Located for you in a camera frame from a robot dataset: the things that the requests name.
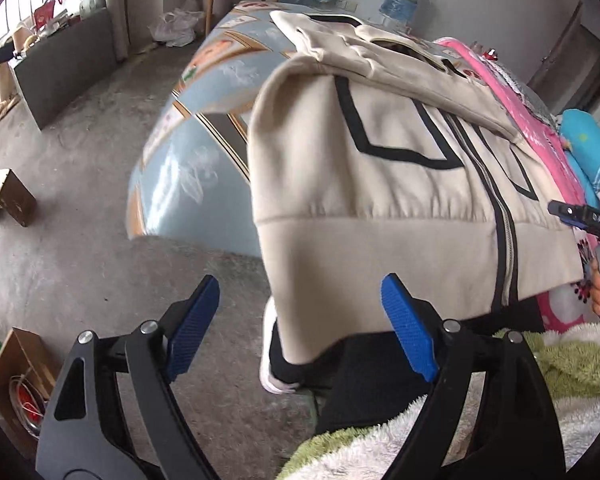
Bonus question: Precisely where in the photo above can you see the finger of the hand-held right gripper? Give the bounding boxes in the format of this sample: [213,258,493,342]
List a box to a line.
[548,200,589,227]

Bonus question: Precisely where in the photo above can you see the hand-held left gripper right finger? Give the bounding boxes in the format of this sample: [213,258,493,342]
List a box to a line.
[380,273,566,480]

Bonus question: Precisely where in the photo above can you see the grey lace pillow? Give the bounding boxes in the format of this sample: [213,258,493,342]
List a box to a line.
[490,57,556,121]

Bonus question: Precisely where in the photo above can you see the cardboard box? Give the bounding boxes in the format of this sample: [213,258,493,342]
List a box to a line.
[0,327,63,441]

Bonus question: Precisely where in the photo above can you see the table with patterned blue cover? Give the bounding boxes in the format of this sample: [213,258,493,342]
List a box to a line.
[125,0,481,261]

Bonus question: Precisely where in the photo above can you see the small wooden stool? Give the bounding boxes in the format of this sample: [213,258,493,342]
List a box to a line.
[0,169,37,226]

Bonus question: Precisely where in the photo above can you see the person's black trousers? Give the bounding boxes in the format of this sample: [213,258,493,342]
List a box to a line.
[270,305,546,436]

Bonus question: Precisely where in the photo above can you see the beige curtain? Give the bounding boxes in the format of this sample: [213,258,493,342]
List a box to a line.
[87,0,131,61]

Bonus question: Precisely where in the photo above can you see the pink floral blanket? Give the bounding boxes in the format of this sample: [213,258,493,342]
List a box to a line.
[432,36,600,333]

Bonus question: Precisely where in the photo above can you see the white green fluffy robe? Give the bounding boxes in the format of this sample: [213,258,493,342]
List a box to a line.
[275,322,600,480]

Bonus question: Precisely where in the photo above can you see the cream zip jacket black trim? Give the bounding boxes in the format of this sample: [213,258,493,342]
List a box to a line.
[247,10,586,366]

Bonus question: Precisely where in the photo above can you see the brown door frame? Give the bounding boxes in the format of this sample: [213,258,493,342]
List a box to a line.
[527,2,600,118]

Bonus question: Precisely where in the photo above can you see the coiled wire bundle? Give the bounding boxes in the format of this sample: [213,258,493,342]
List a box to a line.
[7,375,48,436]

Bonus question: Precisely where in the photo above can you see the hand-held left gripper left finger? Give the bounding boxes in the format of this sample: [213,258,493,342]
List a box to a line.
[35,275,221,480]

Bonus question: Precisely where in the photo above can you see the blue pillow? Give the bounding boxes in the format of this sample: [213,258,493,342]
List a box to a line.
[555,109,600,211]

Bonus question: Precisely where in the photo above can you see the dark grey cabinet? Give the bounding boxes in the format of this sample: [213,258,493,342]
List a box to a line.
[12,10,118,131]

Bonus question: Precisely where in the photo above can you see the white plastic bag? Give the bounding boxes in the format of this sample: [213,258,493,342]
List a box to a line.
[147,7,206,48]

